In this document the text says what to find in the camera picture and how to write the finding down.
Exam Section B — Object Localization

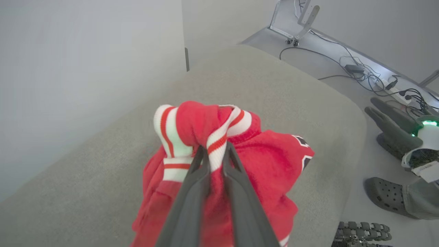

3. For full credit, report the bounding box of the white power strip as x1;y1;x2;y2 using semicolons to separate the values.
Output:
376;79;412;104

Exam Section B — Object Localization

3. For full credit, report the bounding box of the light grey fabric sofa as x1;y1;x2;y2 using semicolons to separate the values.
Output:
0;44;367;247

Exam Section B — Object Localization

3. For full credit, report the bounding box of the grey perforated clog shoe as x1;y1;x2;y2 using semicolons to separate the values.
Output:
377;133;407;161
364;177;420;220

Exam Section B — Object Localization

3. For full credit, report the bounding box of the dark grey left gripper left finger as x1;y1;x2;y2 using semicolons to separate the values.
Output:
156;146;211;247

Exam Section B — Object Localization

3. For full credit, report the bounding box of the thin black cable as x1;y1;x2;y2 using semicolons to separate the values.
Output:
310;30;362;67

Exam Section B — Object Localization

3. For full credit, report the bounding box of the black tangled cable bundle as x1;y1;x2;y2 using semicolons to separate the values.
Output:
399;88;439;118

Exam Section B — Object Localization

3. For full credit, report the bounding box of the silver metal stand leg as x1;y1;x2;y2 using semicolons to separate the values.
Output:
418;70;439;88

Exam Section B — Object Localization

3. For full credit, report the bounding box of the grey trouser leg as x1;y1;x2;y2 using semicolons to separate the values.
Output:
402;178;439;220

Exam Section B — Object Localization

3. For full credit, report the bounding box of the silver metal stand with casters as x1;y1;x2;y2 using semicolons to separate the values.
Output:
269;0;320;47

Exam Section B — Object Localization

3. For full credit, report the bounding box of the white right gripper green band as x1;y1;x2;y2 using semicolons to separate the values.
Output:
364;97;439;183

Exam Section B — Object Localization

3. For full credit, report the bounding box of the red jersey with white stripes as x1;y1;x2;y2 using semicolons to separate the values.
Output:
130;101;315;247

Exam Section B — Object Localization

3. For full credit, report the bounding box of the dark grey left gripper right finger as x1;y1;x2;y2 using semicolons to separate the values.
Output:
222;142;280;247

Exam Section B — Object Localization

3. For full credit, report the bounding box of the long black looping cable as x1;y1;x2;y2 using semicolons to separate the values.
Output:
279;47;357;74

